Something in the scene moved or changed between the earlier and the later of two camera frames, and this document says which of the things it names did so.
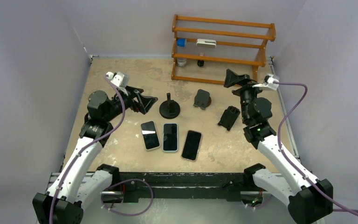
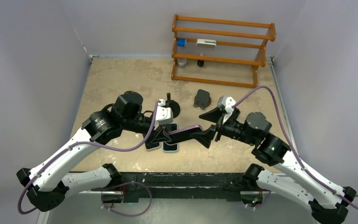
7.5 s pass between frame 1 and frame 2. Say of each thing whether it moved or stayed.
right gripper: moved
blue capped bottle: stayed
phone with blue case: stayed
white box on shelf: stayed
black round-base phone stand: stayed
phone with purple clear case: moved
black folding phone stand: stayed
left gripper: moved
